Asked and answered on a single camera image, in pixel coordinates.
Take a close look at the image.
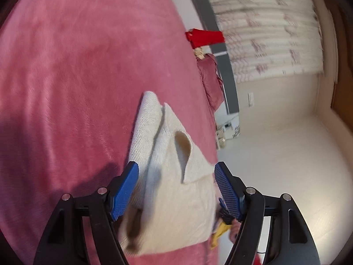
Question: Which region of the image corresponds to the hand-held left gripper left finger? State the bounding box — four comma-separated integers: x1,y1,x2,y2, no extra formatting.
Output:
33,161,139,265

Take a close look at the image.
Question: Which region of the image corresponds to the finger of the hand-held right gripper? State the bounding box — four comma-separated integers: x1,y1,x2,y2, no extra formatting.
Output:
219,197,235,225

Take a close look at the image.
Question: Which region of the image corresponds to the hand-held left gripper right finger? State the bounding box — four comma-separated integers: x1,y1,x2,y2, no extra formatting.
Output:
214,161,322,265

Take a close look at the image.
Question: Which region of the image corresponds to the yellow garment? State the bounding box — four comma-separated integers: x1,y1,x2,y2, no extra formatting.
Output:
210,220,233,250

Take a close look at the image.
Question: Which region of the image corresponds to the cream knit sweater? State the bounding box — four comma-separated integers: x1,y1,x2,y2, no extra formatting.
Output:
117,91,220,257

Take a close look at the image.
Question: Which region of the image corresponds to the clutter on floor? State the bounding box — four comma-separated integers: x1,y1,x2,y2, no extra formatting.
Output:
216,121,241,150

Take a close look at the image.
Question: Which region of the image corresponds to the pink bed blanket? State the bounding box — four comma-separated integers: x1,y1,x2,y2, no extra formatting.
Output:
0,0,221,265

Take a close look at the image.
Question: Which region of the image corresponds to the grey headboard panel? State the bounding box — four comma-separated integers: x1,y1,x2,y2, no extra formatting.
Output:
188,0,239,114

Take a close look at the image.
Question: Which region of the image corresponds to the red cloth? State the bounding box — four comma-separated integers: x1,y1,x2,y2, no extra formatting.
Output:
185,28,225,48

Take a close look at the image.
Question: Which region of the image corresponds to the wooden door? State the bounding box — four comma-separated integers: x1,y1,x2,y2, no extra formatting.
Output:
329,3,353,122

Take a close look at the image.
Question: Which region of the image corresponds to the white patterned curtain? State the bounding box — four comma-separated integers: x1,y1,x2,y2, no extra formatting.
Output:
205,0,325,85

